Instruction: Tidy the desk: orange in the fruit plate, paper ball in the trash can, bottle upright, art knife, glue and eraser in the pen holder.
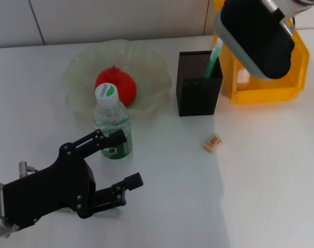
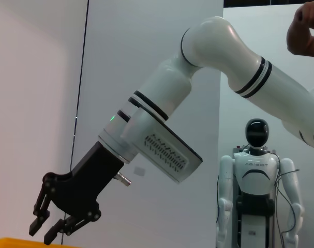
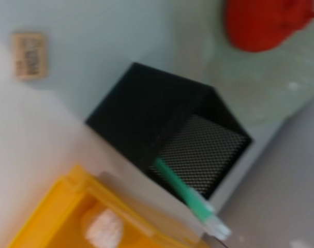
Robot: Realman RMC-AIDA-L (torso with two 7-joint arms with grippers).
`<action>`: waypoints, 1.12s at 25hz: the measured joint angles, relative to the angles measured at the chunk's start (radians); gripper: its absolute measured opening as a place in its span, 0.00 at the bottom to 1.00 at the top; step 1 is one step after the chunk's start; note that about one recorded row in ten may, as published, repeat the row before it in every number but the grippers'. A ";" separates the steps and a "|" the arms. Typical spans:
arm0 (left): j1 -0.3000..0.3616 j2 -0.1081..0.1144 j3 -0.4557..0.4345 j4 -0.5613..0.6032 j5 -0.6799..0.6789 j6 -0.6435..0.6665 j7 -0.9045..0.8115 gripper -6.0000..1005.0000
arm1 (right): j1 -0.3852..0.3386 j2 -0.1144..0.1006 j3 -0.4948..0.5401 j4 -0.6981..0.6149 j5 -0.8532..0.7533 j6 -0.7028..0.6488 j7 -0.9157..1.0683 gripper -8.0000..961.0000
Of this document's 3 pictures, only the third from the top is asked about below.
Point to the green utility knife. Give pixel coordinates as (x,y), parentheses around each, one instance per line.
(190,196)

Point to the white paper ball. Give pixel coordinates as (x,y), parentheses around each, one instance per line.
(105,227)

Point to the beige eraser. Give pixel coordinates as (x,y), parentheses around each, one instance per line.
(30,55)

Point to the orange fruit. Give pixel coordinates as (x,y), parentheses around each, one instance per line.
(262,23)

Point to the black mesh pen holder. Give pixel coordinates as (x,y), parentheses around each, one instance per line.
(146,108)

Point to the translucent green fruit plate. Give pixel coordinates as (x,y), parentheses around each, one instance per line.
(275,90)

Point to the yellow plastic storage bin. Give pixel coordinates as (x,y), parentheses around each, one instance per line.
(56,219)

